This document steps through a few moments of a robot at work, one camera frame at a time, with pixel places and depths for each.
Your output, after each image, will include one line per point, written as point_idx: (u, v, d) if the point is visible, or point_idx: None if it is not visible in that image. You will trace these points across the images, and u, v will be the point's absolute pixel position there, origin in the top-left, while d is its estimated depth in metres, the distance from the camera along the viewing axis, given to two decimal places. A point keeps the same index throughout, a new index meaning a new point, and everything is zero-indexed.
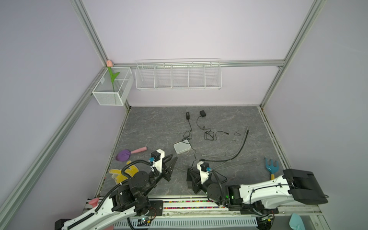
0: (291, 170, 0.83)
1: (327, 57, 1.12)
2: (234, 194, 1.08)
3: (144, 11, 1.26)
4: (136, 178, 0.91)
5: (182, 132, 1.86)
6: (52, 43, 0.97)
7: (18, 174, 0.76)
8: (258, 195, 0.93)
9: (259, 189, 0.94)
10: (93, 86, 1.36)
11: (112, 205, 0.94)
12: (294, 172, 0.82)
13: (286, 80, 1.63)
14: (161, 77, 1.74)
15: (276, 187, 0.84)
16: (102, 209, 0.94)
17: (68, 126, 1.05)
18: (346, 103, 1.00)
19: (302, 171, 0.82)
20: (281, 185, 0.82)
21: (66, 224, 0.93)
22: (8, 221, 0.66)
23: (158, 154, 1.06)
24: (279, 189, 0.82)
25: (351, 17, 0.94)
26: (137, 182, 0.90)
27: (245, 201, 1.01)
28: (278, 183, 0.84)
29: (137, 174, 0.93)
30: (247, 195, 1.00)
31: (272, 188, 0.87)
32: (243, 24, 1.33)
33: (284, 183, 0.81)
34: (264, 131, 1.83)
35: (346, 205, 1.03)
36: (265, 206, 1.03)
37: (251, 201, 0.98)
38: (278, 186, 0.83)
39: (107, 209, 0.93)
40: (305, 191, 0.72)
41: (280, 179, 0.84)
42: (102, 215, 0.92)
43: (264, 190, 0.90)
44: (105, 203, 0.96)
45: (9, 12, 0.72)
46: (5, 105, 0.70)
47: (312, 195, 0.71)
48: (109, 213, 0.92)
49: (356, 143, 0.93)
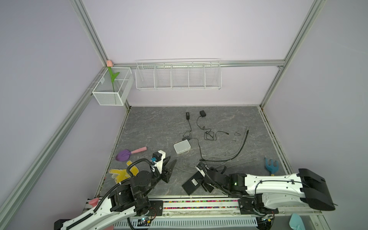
0: (306, 170, 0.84)
1: (327, 57, 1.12)
2: (237, 181, 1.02)
3: (144, 10, 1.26)
4: (139, 178, 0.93)
5: (182, 132, 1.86)
6: (52, 43, 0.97)
7: (18, 174, 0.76)
8: (266, 187, 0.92)
9: (268, 181, 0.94)
10: (93, 86, 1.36)
11: (111, 205, 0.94)
12: (310, 173, 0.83)
13: (285, 80, 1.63)
14: (161, 78, 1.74)
15: (287, 182, 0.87)
16: (101, 209, 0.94)
17: (68, 126, 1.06)
18: (346, 103, 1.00)
19: (317, 175, 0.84)
20: (293, 182, 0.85)
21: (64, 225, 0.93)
22: (8, 220, 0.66)
23: (160, 154, 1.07)
24: (290, 186, 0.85)
25: (351, 17, 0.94)
26: (140, 180, 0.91)
27: (249, 190, 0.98)
28: (290, 179, 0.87)
29: (140, 174, 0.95)
30: (253, 184, 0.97)
31: (282, 182, 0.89)
32: (243, 23, 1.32)
33: (297, 180, 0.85)
34: (264, 131, 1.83)
35: (347, 205, 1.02)
36: (265, 205, 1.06)
37: (256, 190, 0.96)
38: (289, 183, 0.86)
39: (106, 209, 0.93)
40: (319, 193, 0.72)
41: (294, 178, 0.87)
42: (101, 215, 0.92)
43: (273, 184, 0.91)
44: (103, 203, 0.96)
45: (10, 12, 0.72)
46: (5, 104, 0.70)
47: (324, 198, 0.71)
48: (108, 213, 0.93)
49: (357, 143, 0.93)
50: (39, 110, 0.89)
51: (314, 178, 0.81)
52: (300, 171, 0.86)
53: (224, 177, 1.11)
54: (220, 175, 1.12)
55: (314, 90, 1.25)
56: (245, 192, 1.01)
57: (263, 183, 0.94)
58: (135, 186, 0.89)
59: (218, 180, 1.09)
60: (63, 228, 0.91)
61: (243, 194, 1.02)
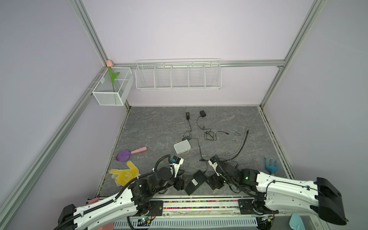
0: (325, 180, 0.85)
1: (327, 57, 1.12)
2: (249, 176, 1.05)
3: (144, 11, 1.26)
4: (162, 173, 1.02)
5: (182, 132, 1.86)
6: (52, 43, 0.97)
7: (18, 174, 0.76)
8: (279, 188, 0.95)
9: (281, 182, 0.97)
10: (93, 86, 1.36)
11: (133, 195, 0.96)
12: (328, 183, 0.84)
13: (285, 80, 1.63)
14: (161, 78, 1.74)
15: (302, 188, 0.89)
16: (121, 198, 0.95)
17: (68, 126, 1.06)
18: (346, 103, 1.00)
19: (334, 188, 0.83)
20: (309, 188, 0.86)
21: (76, 212, 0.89)
22: (8, 220, 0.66)
23: (178, 157, 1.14)
24: (304, 191, 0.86)
25: (351, 16, 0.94)
26: (163, 175, 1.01)
27: (259, 187, 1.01)
28: (305, 185, 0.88)
29: (162, 169, 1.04)
30: (266, 182, 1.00)
31: (296, 186, 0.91)
32: (243, 23, 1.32)
33: (313, 188, 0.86)
34: (264, 131, 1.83)
35: (346, 205, 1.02)
36: (267, 204, 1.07)
37: (266, 189, 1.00)
38: (303, 187, 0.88)
39: (127, 199, 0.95)
40: (333, 204, 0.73)
41: (310, 184, 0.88)
42: (121, 204, 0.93)
43: (287, 186, 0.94)
44: (124, 193, 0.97)
45: (10, 12, 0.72)
46: (5, 105, 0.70)
47: (338, 209, 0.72)
48: (129, 202, 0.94)
49: (357, 143, 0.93)
50: (40, 110, 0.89)
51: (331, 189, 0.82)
52: (318, 180, 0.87)
53: (236, 170, 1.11)
54: (232, 168, 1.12)
55: (314, 90, 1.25)
56: (254, 188, 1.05)
57: (277, 184, 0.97)
58: (157, 179, 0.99)
59: (229, 171, 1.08)
60: (78, 212, 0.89)
61: (251, 189, 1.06)
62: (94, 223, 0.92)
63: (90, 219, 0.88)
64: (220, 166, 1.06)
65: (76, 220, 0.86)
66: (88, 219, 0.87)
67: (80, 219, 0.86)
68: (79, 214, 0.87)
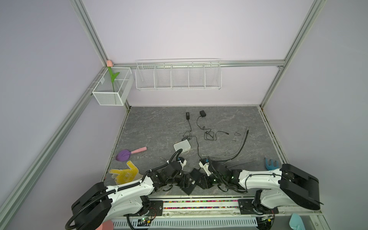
0: (289, 166, 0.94)
1: (327, 58, 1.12)
2: (234, 175, 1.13)
3: (144, 10, 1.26)
4: (176, 165, 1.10)
5: (182, 132, 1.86)
6: (52, 43, 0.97)
7: (17, 174, 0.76)
8: (256, 180, 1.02)
9: (256, 174, 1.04)
10: (93, 86, 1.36)
11: (153, 182, 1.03)
12: (293, 168, 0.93)
13: (285, 80, 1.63)
14: (161, 77, 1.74)
15: (270, 176, 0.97)
16: (146, 182, 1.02)
17: (68, 126, 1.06)
18: (346, 103, 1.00)
19: (304, 173, 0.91)
20: (274, 176, 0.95)
21: (109, 190, 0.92)
22: (8, 220, 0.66)
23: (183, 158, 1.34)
24: (271, 178, 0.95)
25: (351, 17, 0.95)
26: (176, 166, 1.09)
27: (241, 183, 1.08)
28: (272, 173, 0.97)
29: (175, 162, 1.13)
30: (244, 178, 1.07)
31: (266, 176, 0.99)
32: (242, 23, 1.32)
33: (278, 174, 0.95)
34: (263, 131, 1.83)
35: (346, 204, 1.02)
36: (262, 202, 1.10)
37: (246, 184, 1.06)
38: (271, 175, 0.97)
39: (151, 183, 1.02)
40: (293, 185, 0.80)
41: (277, 171, 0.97)
42: (146, 188, 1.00)
43: (259, 176, 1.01)
44: (146, 179, 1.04)
45: (10, 12, 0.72)
46: (5, 105, 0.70)
47: (297, 189, 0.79)
48: (151, 188, 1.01)
49: (357, 143, 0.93)
50: (40, 109, 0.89)
51: (301, 175, 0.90)
52: (283, 166, 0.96)
53: (226, 170, 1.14)
54: (223, 167, 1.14)
55: (314, 90, 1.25)
56: (240, 185, 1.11)
57: (253, 177, 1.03)
58: (173, 169, 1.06)
59: (221, 170, 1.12)
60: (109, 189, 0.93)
61: (238, 188, 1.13)
62: (111, 210, 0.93)
63: (122, 196, 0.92)
64: (212, 165, 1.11)
65: (110, 195, 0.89)
66: (121, 196, 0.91)
67: (114, 196, 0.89)
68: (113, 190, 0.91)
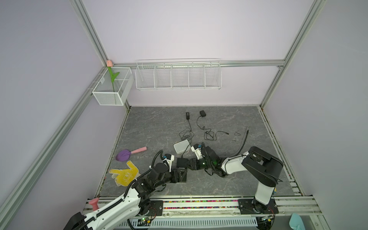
0: (254, 148, 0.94)
1: (327, 58, 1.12)
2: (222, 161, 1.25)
3: (144, 11, 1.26)
4: (160, 167, 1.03)
5: (181, 131, 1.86)
6: (52, 43, 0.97)
7: (18, 174, 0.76)
8: (231, 162, 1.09)
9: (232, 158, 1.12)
10: (93, 86, 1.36)
11: (138, 192, 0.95)
12: (258, 151, 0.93)
13: (285, 80, 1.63)
14: (161, 77, 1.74)
15: (240, 156, 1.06)
16: (129, 196, 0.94)
17: (68, 126, 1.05)
18: (346, 103, 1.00)
19: (269, 155, 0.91)
20: (243, 155, 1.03)
21: (88, 218, 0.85)
22: (8, 220, 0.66)
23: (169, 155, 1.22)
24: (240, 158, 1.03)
25: (351, 16, 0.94)
26: (160, 169, 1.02)
27: (223, 167, 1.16)
28: (242, 154, 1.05)
29: (159, 165, 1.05)
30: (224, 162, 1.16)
31: (237, 157, 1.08)
32: (242, 23, 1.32)
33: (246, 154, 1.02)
34: (264, 131, 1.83)
35: (346, 205, 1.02)
36: (257, 197, 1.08)
37: (225, 167, 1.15)
38: (241, 156, 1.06)
39: (135, 195, 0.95)
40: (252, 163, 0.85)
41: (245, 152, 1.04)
42: (130, 202, 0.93)
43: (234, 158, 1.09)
44: (130, 192, 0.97)
45: (10, 12, 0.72)
46: (5, 104, 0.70)
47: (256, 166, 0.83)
48: (137, 199, 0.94)
49: (357, 143, 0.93)
50: (40, 109, 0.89)
51: (264, 156, 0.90)
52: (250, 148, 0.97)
53: (217, 156, 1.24)
54: (215, 154, 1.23)
55: (314, 90, 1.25)
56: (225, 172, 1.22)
57: (230, 160, 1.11)
58: (157, 173, 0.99)
59: (212, 155, 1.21)
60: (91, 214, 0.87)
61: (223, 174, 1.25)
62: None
63: (104, 220, 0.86)
64: (205, 149, 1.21)
65: (90, 224, 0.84)
66: (102, 220, 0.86)
67: (94, 223, 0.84)
68: (93, 218, 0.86)
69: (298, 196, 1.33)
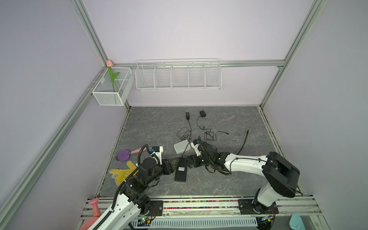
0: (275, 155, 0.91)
1: (327, 58, 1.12)
2: (222, 156, 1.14)
3: (144, 11, 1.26)
4: (147, 163, 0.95)
5: (181, 131, 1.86)
6: (52, 43, 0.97)
7: (18, 174, 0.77)
8: (240, 164, 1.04)
9: (242, 158, 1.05)
10: (93, 86, 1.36)
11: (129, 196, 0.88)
12: (279, 158, 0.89)
13: (285, 80, 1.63)
14: (161, 77, 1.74)
15: (255, 160, 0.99)
16: (119, 205, 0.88)
17: (68, 126, 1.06)
18: (346, 103, 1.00)
19: (288, 163, 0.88)
20: (259, 160, 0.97)
21: None
22: (8, 220, 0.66)
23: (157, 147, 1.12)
24: (256, 163, 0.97)
25: (351, 16, 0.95)
26: (148, 165, 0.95)
27: (226, 166, 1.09)
28: (258, 158, 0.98)
29: (146, 160, 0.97)
30: (230, 160, 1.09)
31: (251, 160, 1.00)
32: (243, 23, 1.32)
33: (263, 159, 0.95)
34: (264, 131, 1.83)
35: (346, 205, 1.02)
36: (259, 200, 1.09)
37: (230, 166, 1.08)
38: (257, 160, 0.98)
39: (124, 202, 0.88)
40: (275, 172, 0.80)
41: (262, 156, 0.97)
42: (121, 210, 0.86)
43: (245, 160, 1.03)
44: (119, 199, 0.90)
45: (10, 12, 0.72)
46: (5, 105, 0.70)
47: (279, 176, 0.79)
48: (128, 205, 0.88)
49: (357, 143, 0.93)
50: (40, 109, 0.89)
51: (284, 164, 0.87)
52: (270, 154, 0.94)
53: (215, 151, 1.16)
54: (212, 148, 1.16)
55: (314, 90, 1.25)
56: (225, 167, 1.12)
57: (238, 160, 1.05)
58: (146, 170, 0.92)
59: (210, 150, 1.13)
60: None
61: (224, 169, 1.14)
62: None
63: None
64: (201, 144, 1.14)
65: None
66: None
67: None
68: None
69: (298, 196, 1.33)
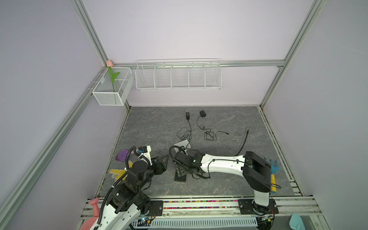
0: (251, 154, 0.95)
1: (327, 58, 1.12)
2: (197, 158, 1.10)
3: (144, 11, 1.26)
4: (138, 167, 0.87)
5: (181, 131, 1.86)
6: (52, 43, 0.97)
7: (18, 174, 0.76)
8: (218, 166, 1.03)
9: (220, 160, 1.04)
10: (93, 86, 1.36)
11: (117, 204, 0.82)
12: (255, 156, 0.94)
13: (285, 80, 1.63)
14: (161, 77, 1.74)
15: (234, 162, 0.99)
16: (105, 218, 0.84)
17: (68, 126, 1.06)
18: (346, 103, 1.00)
19: (262, 160, 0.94)
20: (237, 162, 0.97)
21: None
22: (8, 220, 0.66)
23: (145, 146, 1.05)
24: (234, 165, 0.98)
25: (351, 16, 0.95)
26: (138, 168, 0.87)
27: (203, 168, 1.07)
28: (236, 159, 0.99)
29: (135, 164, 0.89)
30: (207, 162, 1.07)
31: (229, 161, 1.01)
32: (243, 23, 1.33)
33: (241, 160, 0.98)
34: (264, 131, 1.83)
35: (346, 205, 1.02)
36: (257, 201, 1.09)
37: (208, 168, 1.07)
38: (235, 161, 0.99)
39: (111, 214, 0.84)
40: (254, 172, 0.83)
41: (240, 158, 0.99)
42: (109, 222, 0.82)
43: (223, 162, 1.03)
44: (105, 211, 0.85)
45: (10, 12, 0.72)
46: (5, 105, 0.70)
47: (257, 175, 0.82)
48: (115, 216, 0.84)
49: (357, 143, 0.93)
50: (39, 109, 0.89)
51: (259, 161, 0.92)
52: (246, 154, 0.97)
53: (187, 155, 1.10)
54: (184, 154, 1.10)
55: (314, 90, 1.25)
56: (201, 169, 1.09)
57: (215, 162, 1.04)
58: (136, 175, 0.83)
59: (181, 158, 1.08)
60: None
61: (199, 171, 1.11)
62: None
63: None
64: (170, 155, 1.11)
65: None
66: None
67: None
68: None
69: (298, 196, 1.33)
